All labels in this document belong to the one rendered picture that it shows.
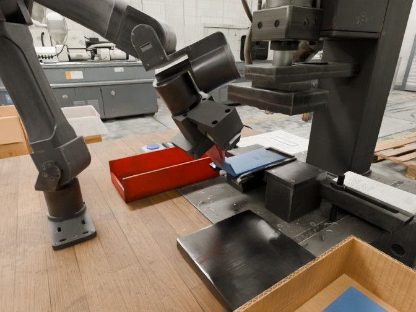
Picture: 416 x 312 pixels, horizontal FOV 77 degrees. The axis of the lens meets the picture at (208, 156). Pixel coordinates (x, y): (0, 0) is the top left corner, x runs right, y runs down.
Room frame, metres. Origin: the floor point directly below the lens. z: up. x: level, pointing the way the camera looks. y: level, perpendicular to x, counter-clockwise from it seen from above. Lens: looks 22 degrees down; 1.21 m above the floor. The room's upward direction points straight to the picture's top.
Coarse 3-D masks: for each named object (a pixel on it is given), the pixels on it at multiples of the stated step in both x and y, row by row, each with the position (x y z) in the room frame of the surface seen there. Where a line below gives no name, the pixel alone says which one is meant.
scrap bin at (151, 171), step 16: (112, 160) 0.59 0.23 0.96; (128, 160) 0.61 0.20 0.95; (144, 160) 0.63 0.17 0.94; (160, 160) 0.65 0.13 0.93; (176, 160) 0.68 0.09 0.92; (192, 160) 0.71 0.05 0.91; (208, 160) 0.60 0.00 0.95; (112, 176) 0.57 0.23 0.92; (128, 176) 0.60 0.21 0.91; (144, 176) 0.51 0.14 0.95; (160, 176) 0.53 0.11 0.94; (176, 176) 0.55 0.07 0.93; (192, 176) 0.58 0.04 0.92; (208, 176) 0.60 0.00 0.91; (128, 192) 0.49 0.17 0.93; (144, 192) 0.51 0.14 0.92; (160, 192) 0.53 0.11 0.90
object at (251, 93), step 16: (272, 48) 0.52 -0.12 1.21; (288, 48) 0.50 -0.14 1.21; (256, 64) 0.54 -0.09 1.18; (272, 64) 0.53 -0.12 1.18; (288, 64) 0.51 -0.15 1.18; (304, 64) 0.57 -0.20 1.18; (320, 64) 0.53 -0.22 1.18; (336, 64) 0.56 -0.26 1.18; (352, 64) 0.59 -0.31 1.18; (256, 80) 0.50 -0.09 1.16; (272, 80) 0.46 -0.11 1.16; (288, 80) 0.48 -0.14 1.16; (304, 80) 0.51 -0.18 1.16; (240, 96) 0.55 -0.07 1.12; (256, 96) 0.51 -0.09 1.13; (272, 96) 0.47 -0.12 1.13; (288, 96) 0.44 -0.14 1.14; (304, 96) 0.45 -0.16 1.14; (320, 96) 0.48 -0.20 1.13; (272, 112) 0.52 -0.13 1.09; (288, 112) 0.44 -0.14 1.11; (304, 112) 0.46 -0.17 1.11
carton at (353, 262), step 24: (360, 240) 0.28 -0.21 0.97; (312, 264) 0.24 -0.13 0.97; (336, 264) 0.27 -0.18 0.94; (360, 264) 0.28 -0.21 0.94; (384, 264) 0.25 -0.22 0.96; (288, 288) 0.22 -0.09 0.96; (312, 288) 0.25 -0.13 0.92; (336, 288) 0.26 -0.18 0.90; (360, 288) 0.26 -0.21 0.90; (384, 288) 0.25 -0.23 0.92; (408, 288) 0.23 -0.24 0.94
